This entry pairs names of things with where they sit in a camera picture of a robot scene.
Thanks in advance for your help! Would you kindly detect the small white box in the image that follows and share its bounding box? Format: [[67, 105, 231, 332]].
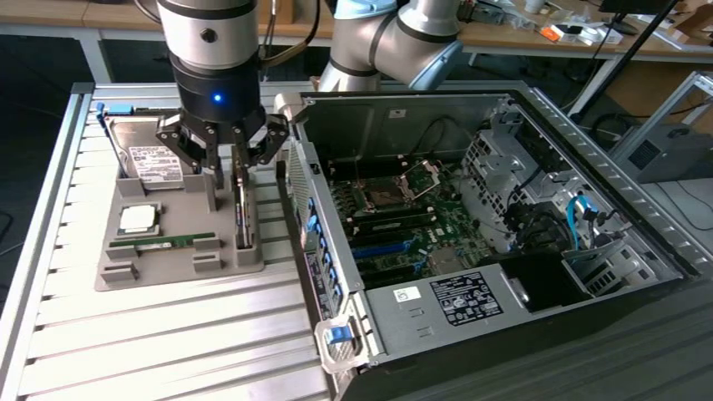
[[561, 23, 624, 47]]

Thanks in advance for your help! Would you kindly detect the grey chipset heatsink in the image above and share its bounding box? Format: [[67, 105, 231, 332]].
[[432, 248, 469, 272]]

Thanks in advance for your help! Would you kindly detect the black stand pole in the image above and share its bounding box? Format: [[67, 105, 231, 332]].
[[567, 0, 684, 124]]

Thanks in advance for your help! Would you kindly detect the black camera cable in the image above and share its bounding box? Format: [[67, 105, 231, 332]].
[[259, 0, 323, 83]]

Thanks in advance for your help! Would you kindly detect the silver CPU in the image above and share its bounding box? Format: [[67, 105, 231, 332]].
[[119, 204, 164, 237]]

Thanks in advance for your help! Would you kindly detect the brown cardboard piece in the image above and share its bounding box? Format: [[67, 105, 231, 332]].
[[671, 3, 713, 43]]

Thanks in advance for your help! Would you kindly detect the blue expansion slot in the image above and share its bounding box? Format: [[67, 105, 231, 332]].
[[351, 240, 417, 260]]

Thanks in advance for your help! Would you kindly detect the grey parts rack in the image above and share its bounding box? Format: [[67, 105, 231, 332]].
[[92, 165, 267, 292]]

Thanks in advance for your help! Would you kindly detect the silver hard disk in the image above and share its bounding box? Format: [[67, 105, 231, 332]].
[[106, 116, 191, 191]]

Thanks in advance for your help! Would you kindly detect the grey computer tower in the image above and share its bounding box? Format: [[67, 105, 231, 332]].
[[609, 123, 713, 185]]

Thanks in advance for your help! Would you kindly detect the black wire loop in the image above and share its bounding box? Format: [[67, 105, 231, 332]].
[[417, 116, 475, 164]]

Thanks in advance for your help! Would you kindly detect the black monitor stand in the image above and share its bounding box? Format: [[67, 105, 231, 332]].
[[599, 0, 640, 34]]

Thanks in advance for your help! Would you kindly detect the open black PC case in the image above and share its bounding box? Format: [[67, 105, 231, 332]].
[[272, 81, 713, 401]]

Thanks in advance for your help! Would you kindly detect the wooden desk white frame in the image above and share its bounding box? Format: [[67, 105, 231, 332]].
[[461, 0, 713, 122], [0, 0, 336, 83]]

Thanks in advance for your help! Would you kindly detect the grey metal box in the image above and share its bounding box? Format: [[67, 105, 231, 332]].
[[472, 0, 507, 24]]

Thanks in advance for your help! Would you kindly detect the metal socket cover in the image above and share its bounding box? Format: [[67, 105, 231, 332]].
[[397, 160, 447, 197]]

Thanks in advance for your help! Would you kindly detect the black graphics card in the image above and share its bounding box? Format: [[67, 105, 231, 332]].
[[229, 144, 259, 251]]

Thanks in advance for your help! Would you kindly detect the black wire bundle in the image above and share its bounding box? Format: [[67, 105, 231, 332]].
[[504, 202, 575, 256]]

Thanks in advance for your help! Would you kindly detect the black RAM stick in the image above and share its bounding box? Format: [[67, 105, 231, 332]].
[[351, 207, 439, 235]]

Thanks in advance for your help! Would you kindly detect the green motherboard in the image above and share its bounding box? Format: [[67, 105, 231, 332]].
[[327, 165, 507, 290]]

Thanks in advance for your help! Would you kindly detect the CPU socket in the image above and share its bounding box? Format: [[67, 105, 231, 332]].
[[356, 177, 417, 210]]

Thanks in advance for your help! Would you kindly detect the silver disk bay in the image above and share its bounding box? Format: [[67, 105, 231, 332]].
[[560, 240, 684, 297]]

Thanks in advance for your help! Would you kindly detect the grey power supply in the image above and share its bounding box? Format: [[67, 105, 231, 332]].
[[364, 258, 536, 356]]

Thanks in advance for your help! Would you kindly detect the blue disk caddy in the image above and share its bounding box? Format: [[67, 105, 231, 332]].
[[94, 101, 183, 176]]

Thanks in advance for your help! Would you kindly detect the blue wire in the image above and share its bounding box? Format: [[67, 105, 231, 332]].
[[565, 195, 601, 251]]

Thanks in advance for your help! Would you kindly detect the green RAM stick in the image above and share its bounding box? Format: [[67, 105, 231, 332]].
[[108, 232, 217, 251]]

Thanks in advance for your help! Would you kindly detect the aluminium profile frame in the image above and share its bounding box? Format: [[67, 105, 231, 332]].
[[640, 70, 713, 130]]

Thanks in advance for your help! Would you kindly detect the black expansion slot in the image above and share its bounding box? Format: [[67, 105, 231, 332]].
[[356, 261, 419, 287]]

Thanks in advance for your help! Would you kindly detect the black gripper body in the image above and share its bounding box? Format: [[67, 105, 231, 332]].
[[168, 53, 268, 127]]

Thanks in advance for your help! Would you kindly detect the silver disk bay cage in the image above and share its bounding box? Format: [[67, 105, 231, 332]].
[[460, 106, 592, 210]]

